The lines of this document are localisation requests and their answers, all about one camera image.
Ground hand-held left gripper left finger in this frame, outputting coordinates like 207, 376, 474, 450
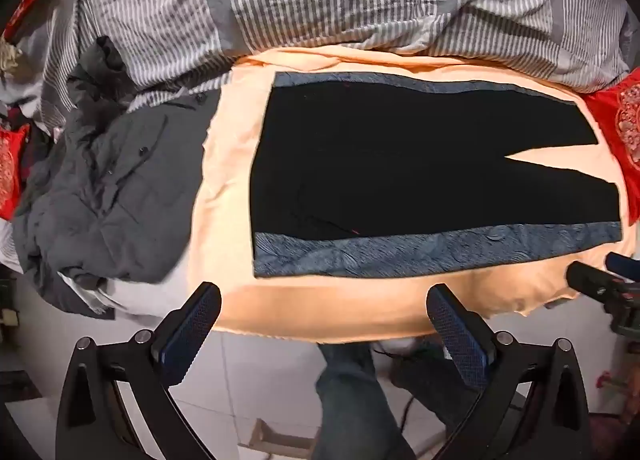
55, 282, 223, 460

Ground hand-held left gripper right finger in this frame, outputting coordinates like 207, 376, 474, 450
425, 283, 600, 460

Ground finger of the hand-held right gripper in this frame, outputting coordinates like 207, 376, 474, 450
605, 252, 640, 283
566, 261, 626, 301

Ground black pants with blue stripes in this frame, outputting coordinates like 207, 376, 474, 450
248, 71, 623, 279

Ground white cloth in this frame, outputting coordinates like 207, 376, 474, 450
60, 260, 193, 317

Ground person's leg in jeans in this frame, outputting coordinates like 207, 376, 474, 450
311, 340, 417, 460
389, 339, 482, 437

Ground orange bed sheet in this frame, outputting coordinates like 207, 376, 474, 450
187, 44, 640, 343

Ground cardboard box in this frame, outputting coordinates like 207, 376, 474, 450
249, 417, 322, 452

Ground red embroidered cushion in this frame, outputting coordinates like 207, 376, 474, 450
582, 67, 640, 227

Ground dark grey button shirt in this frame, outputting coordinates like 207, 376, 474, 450
12, 34, 223, 315

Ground red cloth at left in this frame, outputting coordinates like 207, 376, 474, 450
0, 124, 32, 221

